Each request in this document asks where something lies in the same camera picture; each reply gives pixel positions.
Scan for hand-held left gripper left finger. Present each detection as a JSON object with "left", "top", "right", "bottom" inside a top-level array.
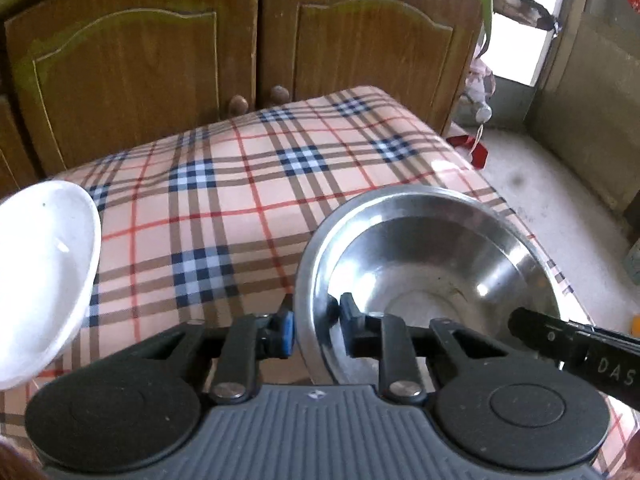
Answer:
[{"left": 145, "top": 292, "right": 297, "bottom": 405}]

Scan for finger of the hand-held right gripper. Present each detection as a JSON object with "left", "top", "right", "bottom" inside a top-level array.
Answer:
[{"left": 509, "top": 306, "right": 586, "bottom": 367}]

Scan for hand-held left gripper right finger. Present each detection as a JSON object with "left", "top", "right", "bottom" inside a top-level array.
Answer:
[{"left": 339, "top": 292, "right": 501, "bottom": 405}]

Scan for deep stainless steel bowl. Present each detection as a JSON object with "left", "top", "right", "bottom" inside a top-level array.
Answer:
[{"left": 294, "top": 185, "right": 561, "bottom": 386}]

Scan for plain white bowl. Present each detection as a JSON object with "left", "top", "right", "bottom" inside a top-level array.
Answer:
[{"left": 0, "top": 181, "right": 102, "bottom": 392}]

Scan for pale printed container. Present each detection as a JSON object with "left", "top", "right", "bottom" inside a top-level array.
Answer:
[{"left": 624, "top": 237, "right": 640, "bottom": 281}]

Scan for plaid tablecloth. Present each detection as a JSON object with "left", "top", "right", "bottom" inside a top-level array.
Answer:
[{"left": 0, "top": 85, "right": 633, "bottom": 478}]

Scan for red bag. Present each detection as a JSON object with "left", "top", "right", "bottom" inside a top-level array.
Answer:
[{"left": 446, "top": 134, "right": 489, "bottom": 170}]

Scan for beige board panel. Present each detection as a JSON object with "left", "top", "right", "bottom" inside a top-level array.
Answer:
[{"left": 527, "top": 10, "right": 640, "bottom": 213}]

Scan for pink plastic bags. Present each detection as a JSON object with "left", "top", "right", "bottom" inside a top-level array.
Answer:
[{"left": 462, "top": 52, "right": 496, "bottom": 123}]

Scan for window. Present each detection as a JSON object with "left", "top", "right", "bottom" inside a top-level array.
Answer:
[{"left": 487, "top": 2, "right": 571, "bottom": 86}]

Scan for wooden two-door cabinet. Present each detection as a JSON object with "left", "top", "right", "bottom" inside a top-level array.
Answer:
[{"left": 0, "top": 0, "right": 493, "bottom": 181}]

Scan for black gas stove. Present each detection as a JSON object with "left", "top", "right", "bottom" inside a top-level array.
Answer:
[{"left": 492, "top": 0, "right": 558, "bottom": 33}]

